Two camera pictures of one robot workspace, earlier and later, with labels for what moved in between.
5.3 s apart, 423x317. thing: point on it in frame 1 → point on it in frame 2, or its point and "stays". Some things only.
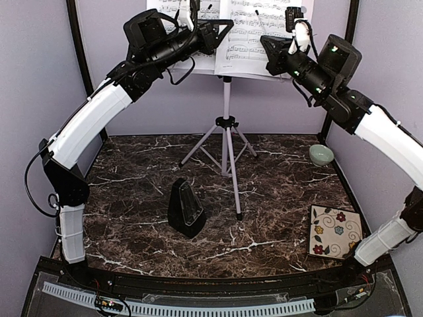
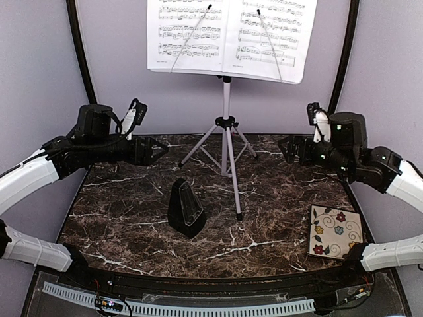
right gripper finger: [276, 47] → [292, 146]
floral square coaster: [334, 232] stays
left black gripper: [211, 38] → [136, 160]
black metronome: [186, 213] stays
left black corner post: [73, 20] stays
